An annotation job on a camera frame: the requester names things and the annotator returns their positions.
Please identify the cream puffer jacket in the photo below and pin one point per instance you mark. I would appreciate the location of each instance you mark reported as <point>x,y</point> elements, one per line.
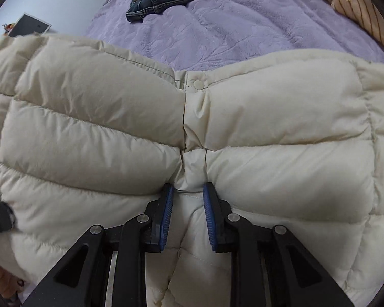
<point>99,118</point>

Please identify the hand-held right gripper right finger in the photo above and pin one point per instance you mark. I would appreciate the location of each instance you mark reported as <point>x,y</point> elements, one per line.
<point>208,217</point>

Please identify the brown striped beige garment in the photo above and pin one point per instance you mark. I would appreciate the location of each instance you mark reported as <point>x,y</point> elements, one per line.
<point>355,3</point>

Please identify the small colourful ornament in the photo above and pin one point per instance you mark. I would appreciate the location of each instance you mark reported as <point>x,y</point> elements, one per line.
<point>9,28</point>

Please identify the white-framed grey board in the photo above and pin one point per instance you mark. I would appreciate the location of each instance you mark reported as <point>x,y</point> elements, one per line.
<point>30,25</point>

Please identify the person's left hand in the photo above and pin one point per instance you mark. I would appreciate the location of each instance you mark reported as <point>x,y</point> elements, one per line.
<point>0,275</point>

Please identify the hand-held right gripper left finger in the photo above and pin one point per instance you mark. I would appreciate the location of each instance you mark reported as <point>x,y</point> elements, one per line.
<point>166,217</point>

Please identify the purple fleece blanket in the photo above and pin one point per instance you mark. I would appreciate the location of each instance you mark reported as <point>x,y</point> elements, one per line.
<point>243,28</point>

